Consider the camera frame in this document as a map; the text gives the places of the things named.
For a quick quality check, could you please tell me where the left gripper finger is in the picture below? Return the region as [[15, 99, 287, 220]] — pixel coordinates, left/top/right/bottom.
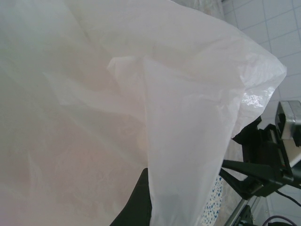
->
[[112, 167, 153, 226]]

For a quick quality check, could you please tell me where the translucent white plastic bag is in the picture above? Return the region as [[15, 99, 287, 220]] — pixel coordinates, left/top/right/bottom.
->
[[0, 0, 288, 226]]

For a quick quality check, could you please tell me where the speckled white round plate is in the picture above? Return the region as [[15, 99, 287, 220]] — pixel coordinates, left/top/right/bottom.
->
[[201, 175, 225, 226]]

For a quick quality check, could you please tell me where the long aluminium base rail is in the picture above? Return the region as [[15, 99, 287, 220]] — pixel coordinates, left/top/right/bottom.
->
[[231, 199, 261, 226]]

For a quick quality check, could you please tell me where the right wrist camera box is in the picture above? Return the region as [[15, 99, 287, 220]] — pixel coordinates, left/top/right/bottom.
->
[[275, 100, 301, 170]]

